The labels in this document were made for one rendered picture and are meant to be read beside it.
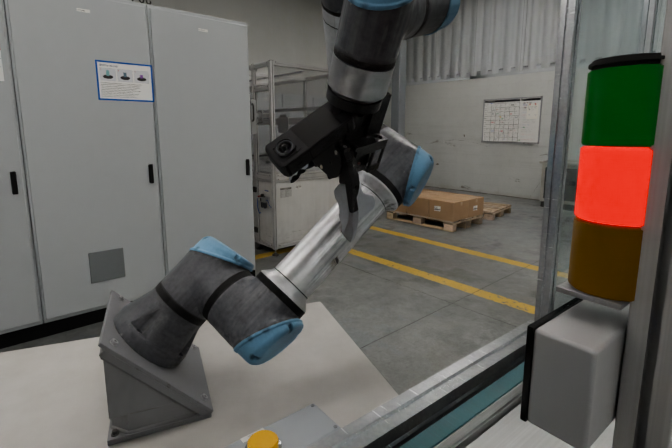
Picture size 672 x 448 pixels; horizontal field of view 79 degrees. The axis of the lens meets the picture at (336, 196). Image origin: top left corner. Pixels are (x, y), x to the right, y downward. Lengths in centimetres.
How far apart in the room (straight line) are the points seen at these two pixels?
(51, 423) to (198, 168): 267
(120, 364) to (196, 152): 274
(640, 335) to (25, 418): 94
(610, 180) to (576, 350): 11
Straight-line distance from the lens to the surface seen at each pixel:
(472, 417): 72
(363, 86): 48
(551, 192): 105
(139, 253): 339
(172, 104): 336
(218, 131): 349
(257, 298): 75
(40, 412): 100
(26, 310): 336
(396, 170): 81
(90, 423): 93
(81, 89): 322
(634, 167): 31
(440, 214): 580
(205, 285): 79
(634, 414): 36
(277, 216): 449
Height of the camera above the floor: 137
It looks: 9 degrees down
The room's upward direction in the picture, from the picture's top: straight up
